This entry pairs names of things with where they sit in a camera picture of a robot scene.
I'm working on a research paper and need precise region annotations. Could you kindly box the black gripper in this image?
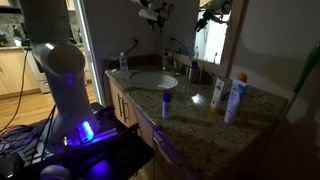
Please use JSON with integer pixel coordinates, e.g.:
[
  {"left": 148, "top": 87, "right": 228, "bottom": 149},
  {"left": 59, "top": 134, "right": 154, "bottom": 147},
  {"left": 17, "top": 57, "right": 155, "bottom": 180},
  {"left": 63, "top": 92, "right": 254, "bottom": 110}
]
[{"left": 148, "top": 3, "right": 171, "bottom": 33}]

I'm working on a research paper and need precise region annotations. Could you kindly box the chrome sink faucet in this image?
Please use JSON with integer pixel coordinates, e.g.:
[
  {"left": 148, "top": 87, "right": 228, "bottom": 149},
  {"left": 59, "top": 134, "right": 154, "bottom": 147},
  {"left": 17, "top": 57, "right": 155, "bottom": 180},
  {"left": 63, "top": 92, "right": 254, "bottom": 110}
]
[{"left": 168, "top": 57, "right": 185, "bottom": 77}]

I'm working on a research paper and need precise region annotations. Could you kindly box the clear plastic water bottle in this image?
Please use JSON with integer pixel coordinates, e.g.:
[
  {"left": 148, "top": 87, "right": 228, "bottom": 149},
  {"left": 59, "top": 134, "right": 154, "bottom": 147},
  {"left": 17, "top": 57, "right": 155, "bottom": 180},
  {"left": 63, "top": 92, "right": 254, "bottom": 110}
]
[{"left": 119, "top": 52, "right": 129, "bottom": 74}]

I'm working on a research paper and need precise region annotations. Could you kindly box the white oval sink basin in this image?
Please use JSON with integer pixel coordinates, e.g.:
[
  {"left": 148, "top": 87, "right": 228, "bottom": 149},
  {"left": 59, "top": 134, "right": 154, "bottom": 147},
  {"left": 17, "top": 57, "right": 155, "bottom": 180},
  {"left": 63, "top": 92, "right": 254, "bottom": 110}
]
[{"left": 129, "top": 70, "right": 179, "bottom": 91}]

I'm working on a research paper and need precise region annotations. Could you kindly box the white door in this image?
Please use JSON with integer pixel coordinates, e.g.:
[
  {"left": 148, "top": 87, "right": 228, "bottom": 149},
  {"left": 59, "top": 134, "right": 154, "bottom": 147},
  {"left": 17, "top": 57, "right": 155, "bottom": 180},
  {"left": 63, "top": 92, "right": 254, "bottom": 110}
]
[{"left": 73, "top": 0, "right": 108, "bottom": 108}]

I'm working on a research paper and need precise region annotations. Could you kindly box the small white bottle blue cap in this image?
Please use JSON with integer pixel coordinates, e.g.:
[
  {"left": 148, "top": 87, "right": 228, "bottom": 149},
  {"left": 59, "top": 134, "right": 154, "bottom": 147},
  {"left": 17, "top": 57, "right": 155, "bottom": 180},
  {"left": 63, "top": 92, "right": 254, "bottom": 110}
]
[{"left": 162, "top": 91, "right": 173, "bottom": 120}]

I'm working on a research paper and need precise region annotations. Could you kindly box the wooden vanity cabinet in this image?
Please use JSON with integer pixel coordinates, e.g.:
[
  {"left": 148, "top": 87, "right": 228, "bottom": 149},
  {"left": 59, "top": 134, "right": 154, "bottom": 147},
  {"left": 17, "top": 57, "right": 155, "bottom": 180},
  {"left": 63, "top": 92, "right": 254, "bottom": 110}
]
[{"left": 105, "top": 74, "right": 201, "bottom": 180}]

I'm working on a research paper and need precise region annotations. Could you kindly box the white blue sunscreen bottle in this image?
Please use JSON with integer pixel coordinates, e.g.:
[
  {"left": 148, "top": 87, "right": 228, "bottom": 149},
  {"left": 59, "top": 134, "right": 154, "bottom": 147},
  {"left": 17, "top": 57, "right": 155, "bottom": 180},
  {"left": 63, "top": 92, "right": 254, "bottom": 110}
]
[{"left": 223, "top": 72, "right": 249, "bottom": 125}]

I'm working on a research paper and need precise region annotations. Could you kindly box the black kitchen appliance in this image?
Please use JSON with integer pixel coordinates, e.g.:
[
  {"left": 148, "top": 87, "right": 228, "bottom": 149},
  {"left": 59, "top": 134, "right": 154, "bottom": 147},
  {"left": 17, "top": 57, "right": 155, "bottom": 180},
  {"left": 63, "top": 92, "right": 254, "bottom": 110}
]
[{"left": 19, "top": 23, "right": 34, "bottom": 47}]

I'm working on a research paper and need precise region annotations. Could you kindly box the black robot cart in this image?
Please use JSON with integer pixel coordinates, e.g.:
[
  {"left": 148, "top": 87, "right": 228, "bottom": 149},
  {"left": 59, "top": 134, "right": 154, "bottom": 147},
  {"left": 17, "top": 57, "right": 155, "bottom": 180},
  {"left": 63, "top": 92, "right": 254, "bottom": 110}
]
[{"left": 0, "top": 101, "right": 156, "bottom": 180}]

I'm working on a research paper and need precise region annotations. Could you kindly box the wooden kitchen cabinet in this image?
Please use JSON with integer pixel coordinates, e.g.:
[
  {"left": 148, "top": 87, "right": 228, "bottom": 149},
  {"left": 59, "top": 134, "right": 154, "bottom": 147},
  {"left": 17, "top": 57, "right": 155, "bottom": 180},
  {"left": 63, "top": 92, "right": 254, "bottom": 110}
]
[{"left": 0, "top": 46, "right": 43, "bottom": 99}]

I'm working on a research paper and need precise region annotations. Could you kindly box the grey round button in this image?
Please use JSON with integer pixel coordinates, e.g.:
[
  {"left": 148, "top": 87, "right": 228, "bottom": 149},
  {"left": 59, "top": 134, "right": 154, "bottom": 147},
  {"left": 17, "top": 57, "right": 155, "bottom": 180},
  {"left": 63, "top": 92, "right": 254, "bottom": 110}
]
[{"left": 39, "top": 164, "right": 73, "bottom": 180}]

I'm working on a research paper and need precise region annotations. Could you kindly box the black power cable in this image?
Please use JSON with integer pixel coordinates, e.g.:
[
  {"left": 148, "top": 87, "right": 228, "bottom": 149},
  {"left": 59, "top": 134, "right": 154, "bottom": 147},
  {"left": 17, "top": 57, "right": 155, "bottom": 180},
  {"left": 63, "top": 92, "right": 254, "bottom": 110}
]
[{"left": 101, "top": 39, "right": 139, "bottom": 84}]

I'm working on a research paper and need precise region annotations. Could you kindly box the wood framed wall mirror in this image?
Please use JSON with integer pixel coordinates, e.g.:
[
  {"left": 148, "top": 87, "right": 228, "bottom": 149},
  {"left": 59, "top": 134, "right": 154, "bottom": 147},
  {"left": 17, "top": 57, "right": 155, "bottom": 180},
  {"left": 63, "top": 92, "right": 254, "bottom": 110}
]
[{"left": 173, "top": 0, "right": 250, "bottom": 79}]

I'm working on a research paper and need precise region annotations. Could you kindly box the metal cabinet door handle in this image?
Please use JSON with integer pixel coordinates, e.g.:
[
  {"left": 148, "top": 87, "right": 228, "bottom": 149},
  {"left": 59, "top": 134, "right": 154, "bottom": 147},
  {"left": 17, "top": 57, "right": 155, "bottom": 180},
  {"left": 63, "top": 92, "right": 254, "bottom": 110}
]
[
  {"left": 122, "top": 99, "right": 131, "bottom": 124},
  {"left": 117, "top": 94, "right": 124, "bottom": 118}
]

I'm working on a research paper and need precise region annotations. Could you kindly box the thin orange cable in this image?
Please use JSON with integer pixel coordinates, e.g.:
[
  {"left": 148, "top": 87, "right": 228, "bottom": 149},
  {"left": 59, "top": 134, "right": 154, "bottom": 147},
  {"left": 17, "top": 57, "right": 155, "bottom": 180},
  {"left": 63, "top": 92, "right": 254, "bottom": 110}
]
[{"left": 0, "top": 49, "right": 29, "bottom": 134}]

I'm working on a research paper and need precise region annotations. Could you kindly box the black cart cable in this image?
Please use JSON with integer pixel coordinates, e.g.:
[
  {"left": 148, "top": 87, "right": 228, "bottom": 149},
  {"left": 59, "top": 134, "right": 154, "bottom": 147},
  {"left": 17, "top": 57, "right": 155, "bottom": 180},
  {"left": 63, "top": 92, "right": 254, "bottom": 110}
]
[{"left": 28, "top": 106, "right": 58, "bottom": 164}]

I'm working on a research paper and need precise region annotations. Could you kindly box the green handled mop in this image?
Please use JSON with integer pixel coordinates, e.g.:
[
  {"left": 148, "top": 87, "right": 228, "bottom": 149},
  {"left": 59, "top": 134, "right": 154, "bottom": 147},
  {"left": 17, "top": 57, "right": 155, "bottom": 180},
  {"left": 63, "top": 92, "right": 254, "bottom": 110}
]
[{"left": 279, "top": 39, "right": 320, "bottom": 118}]

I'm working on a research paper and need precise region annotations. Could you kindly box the blue red cable bundle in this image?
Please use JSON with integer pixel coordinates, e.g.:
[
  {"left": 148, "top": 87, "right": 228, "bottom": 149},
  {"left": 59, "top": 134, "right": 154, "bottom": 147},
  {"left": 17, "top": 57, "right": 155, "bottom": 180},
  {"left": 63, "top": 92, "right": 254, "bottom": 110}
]
[{"left": 0, "top": 124, "right": 39, "bottom": 158}]

